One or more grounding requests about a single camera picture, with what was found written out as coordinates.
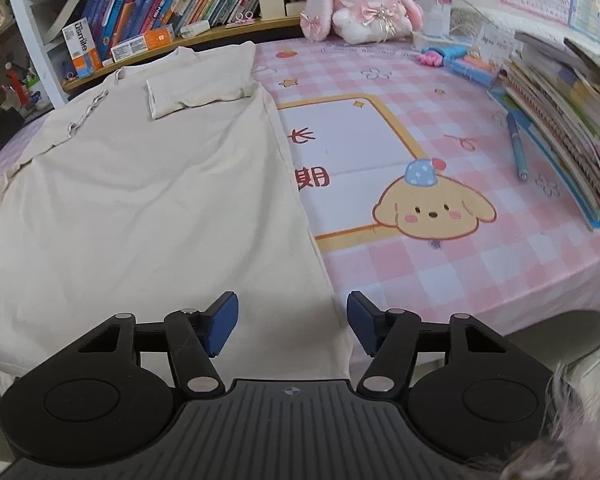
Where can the white pen cup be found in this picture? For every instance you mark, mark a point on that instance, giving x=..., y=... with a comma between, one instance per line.
x=35, y=90

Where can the pink checkered table mat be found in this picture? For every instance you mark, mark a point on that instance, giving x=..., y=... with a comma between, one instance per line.
x=430, y=125

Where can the white wooden bookshelf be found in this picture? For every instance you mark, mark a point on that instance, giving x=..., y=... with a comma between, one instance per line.
x=35, y=45

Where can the person's pink fuzzy sleeve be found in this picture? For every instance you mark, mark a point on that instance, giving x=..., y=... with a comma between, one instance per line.
x=580, y=435

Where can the pink blue toy hand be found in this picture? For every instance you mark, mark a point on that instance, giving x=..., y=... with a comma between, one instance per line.
x=440, y=56

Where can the white orange blue box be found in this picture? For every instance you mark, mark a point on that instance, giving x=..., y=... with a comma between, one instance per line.
x=82, y=47

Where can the stack of notebooks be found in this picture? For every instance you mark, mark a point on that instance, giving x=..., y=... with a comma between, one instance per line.
x=570, y=125

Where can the pink scissors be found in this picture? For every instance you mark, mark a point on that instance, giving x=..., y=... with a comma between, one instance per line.
x=70, y=75
x=241, y=17

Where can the small white box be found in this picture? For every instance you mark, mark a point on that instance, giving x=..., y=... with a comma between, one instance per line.
x=195, y=28

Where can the small beige box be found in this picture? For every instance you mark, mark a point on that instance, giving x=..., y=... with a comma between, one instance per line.
x=271, y=4

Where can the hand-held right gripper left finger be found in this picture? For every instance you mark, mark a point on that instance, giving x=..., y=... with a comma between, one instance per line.
x=222, y=322

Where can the white note card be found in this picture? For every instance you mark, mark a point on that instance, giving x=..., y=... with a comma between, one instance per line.
x=497, y=40

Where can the red tassel charm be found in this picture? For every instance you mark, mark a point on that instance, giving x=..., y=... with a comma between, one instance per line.
x=14, y=85

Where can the pink plush bunny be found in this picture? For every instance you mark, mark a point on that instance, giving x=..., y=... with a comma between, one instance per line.
x=365, y=2

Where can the pack of coloured pens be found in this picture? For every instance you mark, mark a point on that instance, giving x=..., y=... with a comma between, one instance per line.
x=475, y=70

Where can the blue pen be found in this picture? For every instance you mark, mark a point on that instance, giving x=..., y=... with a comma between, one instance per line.
x=517, y=147

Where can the small white cube holder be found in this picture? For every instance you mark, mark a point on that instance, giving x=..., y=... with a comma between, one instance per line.
x=437, y=21

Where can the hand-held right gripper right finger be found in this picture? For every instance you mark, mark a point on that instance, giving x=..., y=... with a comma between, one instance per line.
x=362, y=322

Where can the cream t-shirt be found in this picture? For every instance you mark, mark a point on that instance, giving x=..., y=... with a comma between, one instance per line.
x=155, y=200

